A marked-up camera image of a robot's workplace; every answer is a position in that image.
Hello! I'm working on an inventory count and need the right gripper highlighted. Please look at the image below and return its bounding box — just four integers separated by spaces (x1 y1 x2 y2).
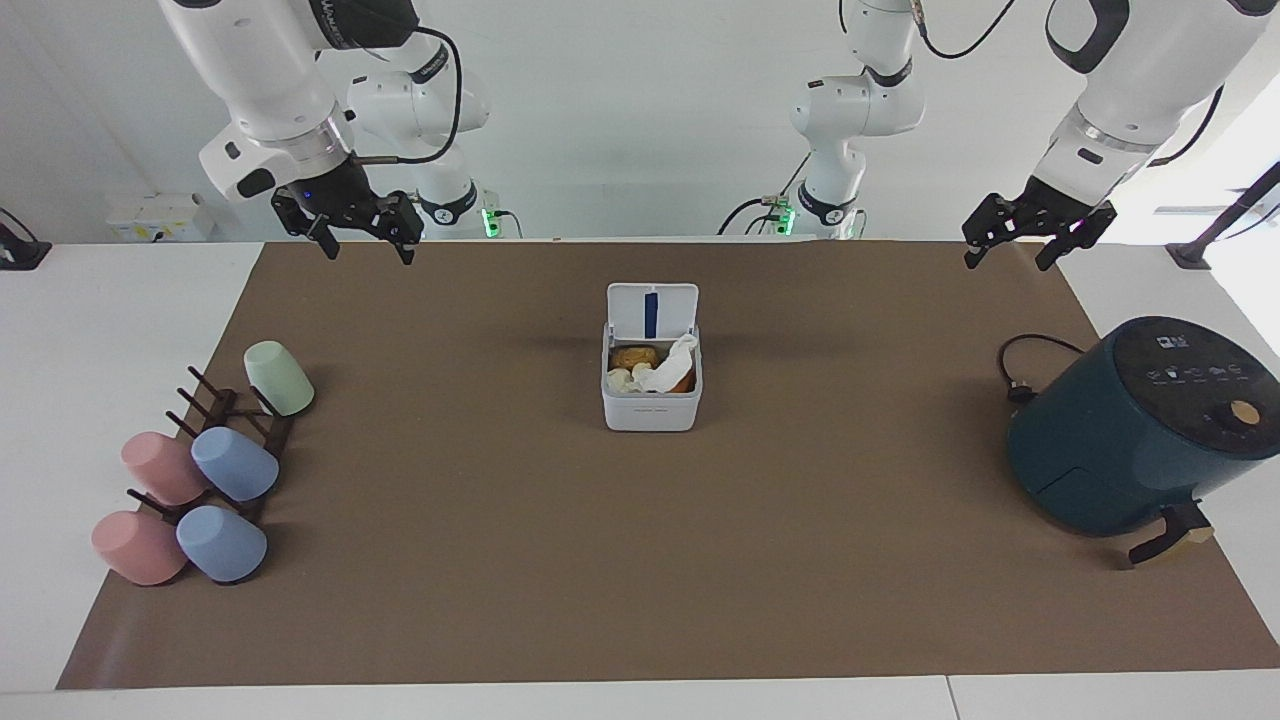
271 155 426 267

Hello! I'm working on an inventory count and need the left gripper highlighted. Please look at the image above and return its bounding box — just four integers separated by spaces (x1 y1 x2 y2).
961 175 1119 274

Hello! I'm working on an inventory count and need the small white lidded bin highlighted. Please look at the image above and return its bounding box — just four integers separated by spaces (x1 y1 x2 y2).
600 282 705 434

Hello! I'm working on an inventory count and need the pale green cup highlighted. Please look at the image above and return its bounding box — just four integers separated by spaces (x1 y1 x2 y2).
243 340 316 418

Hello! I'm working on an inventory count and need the black stand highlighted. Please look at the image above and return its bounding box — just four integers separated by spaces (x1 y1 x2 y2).
0 206 53 272
1164 160 1280 272

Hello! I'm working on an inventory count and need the white box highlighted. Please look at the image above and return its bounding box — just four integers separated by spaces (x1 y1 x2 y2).
105 192 217 244

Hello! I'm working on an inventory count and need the dark wooden cup rack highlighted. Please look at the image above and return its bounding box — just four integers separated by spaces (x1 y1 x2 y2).
126 365 297 528

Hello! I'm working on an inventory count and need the dark teal air fryer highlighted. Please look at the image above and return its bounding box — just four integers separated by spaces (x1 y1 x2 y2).
1005 315 1280 567

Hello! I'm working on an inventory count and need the light blue cup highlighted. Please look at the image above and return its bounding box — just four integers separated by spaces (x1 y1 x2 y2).
190 426 281 504
175 505 269 586

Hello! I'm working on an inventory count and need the pink cup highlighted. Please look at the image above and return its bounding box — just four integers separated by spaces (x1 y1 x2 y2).
120 431 212 507
90 510 190 588

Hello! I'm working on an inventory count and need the crumpled white tissue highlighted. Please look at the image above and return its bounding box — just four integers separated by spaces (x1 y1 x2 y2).
636 333 700 394

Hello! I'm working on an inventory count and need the black air fryer cord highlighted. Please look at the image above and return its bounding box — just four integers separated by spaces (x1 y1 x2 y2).
997 333 1088 406

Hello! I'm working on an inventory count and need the black cable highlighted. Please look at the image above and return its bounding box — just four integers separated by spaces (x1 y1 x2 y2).
715 152 813 237
1146 84 1227 169
912 0 1019 61
350 25 464 167

